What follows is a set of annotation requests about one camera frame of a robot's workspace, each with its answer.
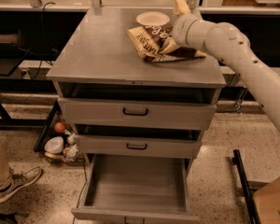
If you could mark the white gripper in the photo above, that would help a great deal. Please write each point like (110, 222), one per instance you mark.
(179, 29)

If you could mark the wire basket of items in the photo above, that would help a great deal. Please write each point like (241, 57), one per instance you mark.
(70, 154)

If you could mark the white bowl on counter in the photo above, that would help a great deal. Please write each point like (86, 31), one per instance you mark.
(152, 18)

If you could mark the black metal bar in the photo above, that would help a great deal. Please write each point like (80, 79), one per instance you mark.
(249, 200)

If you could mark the grey bottom drawer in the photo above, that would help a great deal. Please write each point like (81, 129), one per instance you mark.
(135, 190)

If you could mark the grey drawer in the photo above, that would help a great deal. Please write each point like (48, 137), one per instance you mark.
(135, 190)
(144, 147)
(137, 114)

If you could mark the brown chip bag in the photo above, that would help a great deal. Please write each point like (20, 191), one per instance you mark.
(148, 41)

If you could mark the red apple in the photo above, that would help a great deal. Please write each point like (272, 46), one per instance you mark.
(59, 127)

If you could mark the cardboard box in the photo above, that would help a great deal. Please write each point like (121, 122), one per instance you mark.
(267, 201)

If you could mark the white bowl in basket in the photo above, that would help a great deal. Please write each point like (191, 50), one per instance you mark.
(54, 145)

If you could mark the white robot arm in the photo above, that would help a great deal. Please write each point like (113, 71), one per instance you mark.
(228, 45)

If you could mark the grey top drawer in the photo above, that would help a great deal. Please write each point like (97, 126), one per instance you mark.
(137, 114)

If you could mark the grey middle drawer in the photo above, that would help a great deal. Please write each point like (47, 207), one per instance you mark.
(144, 147)

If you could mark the grey drawer cabinet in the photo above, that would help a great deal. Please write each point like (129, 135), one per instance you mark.
(101, 63)

